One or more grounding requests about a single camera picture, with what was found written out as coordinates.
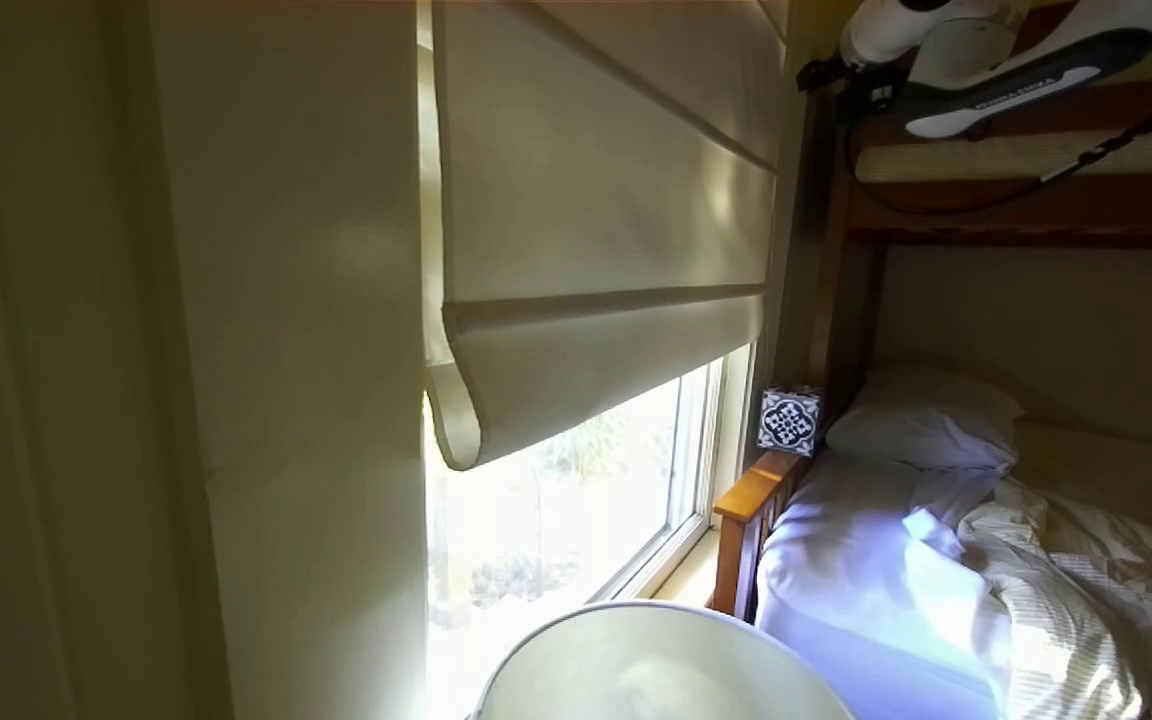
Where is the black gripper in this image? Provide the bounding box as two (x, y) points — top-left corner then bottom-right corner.
(793, 52), (905, 119)

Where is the cream fabric roman shade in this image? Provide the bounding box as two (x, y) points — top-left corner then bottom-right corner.
(414, 0), (793, 474)

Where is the striped cream mattress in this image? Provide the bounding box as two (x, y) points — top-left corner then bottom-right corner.
(852, 118), (1152, 189)

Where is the white pillow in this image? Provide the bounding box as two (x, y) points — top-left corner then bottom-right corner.
(825, 360), (1029, 475)

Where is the white crumpled duvet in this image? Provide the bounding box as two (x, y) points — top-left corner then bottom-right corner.
(751, 452), (1152, 720)

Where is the white round basin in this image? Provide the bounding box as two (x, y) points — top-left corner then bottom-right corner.
(471, 597), (858, 720)

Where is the wooden bunk bed frame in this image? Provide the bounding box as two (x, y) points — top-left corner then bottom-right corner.
(703, 0), (1152, 625)

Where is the white window frame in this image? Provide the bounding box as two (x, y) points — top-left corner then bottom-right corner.
(422, 342), (760, 720)

